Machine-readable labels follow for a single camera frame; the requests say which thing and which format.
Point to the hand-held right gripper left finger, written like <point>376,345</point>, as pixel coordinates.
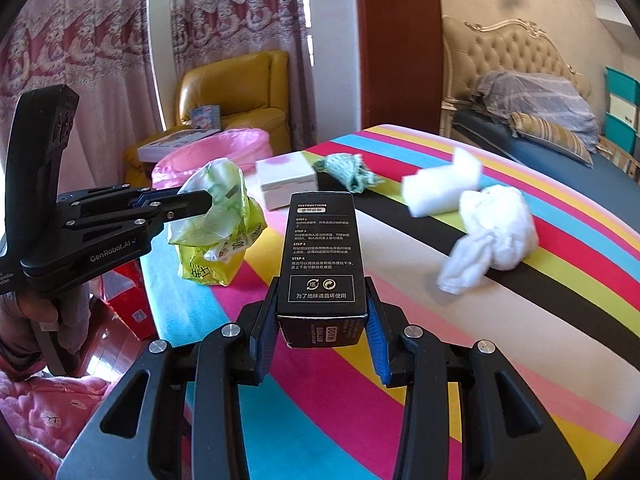
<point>262,347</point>

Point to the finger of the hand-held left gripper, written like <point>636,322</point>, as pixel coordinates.
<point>110,197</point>
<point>125,215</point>

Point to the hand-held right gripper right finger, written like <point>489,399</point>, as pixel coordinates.
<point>378,347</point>

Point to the green plastic bag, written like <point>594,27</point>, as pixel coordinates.
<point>220,260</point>

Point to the black printed carton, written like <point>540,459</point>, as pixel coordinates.
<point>320,260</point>

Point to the pink bag lined trash bin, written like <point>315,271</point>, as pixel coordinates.
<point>250,147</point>

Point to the person's left hand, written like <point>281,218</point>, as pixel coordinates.
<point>35,307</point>

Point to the colourful striped tablecloth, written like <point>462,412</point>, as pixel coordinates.
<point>450,310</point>

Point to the flat white game box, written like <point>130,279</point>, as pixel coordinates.
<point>175,144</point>

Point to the red shopping bag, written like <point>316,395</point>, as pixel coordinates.
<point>130,305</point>

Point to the small upright picture box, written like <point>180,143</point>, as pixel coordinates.
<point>206,116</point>

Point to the pink lace curtain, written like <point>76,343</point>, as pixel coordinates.
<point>75,35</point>

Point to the yellow leather armchair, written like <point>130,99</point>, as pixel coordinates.
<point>225,85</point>

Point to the white cardboard box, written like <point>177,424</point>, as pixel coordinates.
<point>287,180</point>

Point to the white foam block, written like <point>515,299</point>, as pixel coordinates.
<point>435,190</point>

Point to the crumpled white tissue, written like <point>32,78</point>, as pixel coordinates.
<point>500,230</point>

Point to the teal crumpled cloth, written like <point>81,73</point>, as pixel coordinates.
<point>350,170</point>

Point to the pink quilted clothing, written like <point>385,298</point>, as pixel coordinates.
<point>40,410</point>

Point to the striped pillow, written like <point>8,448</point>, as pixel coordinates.
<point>550,135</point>

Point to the blue bed mattress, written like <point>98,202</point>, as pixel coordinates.
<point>615,182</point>

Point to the grey bedding in plastic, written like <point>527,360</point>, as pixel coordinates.
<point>540,100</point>

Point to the tufted beige headboard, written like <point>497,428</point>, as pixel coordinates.
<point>510,50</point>

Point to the stack of storage boxes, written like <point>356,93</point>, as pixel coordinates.
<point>620,110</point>

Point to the wooden bed rail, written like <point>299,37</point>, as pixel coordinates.
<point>625,157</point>

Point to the brown wooden door frame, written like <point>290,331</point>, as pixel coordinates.
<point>400,35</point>

